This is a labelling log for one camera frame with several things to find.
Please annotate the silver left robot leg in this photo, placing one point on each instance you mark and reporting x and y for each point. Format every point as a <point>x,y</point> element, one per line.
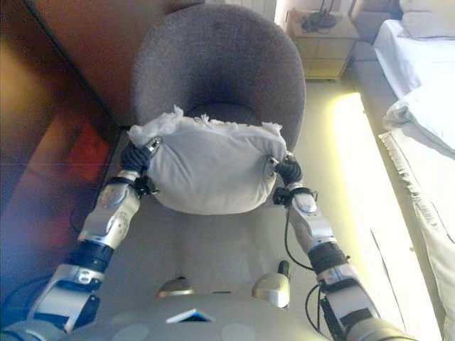
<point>176,287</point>

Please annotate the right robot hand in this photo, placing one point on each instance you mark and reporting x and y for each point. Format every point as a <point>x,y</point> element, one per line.
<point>289,170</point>

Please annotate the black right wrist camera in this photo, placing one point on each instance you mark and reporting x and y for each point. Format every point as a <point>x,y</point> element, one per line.
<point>281,196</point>

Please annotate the white bed pillow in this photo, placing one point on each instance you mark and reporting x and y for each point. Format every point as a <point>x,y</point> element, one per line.
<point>430,17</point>

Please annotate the silver right robot leg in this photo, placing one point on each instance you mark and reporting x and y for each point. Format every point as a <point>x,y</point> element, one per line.
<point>272,287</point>

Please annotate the grey fabric armchair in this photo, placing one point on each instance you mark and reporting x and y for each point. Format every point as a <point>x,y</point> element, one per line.
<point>220,60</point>

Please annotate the white bed sheet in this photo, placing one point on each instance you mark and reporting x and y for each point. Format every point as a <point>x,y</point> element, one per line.
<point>409,57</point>

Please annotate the grey upholstered bed frame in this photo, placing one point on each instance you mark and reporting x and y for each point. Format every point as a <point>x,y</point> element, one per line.
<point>369,71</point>

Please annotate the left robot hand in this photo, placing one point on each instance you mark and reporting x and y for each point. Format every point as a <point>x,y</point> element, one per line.
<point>133,158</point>

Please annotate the white folded duvet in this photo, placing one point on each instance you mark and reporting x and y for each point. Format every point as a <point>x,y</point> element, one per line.
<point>426,117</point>

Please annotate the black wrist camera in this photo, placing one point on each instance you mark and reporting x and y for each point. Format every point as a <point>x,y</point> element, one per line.
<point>281,196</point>
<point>145,185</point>

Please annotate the white fringed cushion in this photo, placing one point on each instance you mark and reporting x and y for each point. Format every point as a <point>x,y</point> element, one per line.
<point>213,167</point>

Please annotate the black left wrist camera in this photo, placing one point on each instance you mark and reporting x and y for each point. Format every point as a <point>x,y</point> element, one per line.
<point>145,185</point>

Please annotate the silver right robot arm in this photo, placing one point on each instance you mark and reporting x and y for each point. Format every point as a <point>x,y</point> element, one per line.
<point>323,231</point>

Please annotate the light wooden nightstand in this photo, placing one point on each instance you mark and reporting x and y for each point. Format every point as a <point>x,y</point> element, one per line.
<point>327,53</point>

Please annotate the grey robot torso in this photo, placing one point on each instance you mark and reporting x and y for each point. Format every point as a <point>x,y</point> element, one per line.
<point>195,319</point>

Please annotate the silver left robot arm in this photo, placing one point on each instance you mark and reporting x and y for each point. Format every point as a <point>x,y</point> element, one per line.
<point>110,216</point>

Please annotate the silver robot leg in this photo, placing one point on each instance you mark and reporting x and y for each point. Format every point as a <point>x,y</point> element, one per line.
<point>272,287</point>
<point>176,287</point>

